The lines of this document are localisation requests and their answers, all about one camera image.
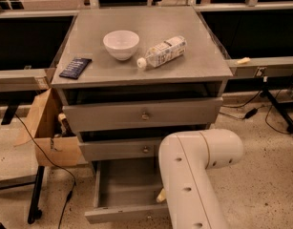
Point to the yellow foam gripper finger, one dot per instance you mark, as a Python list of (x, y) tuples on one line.
[(161, 196)]

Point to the grey bottom drawer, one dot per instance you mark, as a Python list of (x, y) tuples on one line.
[(126, 189)]

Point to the grey drawer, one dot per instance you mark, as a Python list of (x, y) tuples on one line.
[(120, 149), (142, 114), (126, 189)]

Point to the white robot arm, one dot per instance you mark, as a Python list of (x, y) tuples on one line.
[(184, 158)]

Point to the grey middle drawer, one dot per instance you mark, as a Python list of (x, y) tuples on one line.
[(120, 149)]

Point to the grey top drawer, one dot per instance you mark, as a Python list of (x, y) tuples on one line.
[(142, 114)]

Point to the grey drawer cabinet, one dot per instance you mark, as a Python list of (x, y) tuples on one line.
[(200, 73)]

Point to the brown cardboard box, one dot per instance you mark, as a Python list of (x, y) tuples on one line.
[(41, 127)]

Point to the black power adapter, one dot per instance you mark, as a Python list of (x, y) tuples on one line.
[(250, 113)]

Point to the black table leg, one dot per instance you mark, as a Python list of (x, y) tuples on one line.
[(35, 213)]

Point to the black stand leg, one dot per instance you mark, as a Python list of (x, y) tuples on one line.
[(279, 91)]

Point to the clear plastic bottle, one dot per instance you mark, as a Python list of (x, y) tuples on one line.
[(163, 52)]

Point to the dark blue snack packet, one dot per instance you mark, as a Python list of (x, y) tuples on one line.
[(75, 68)]

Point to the white ceramic bowl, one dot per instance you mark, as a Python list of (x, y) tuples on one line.
[(121, 45)]

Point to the small yellow foam piece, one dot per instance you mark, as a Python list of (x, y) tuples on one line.
[(243, 60)]

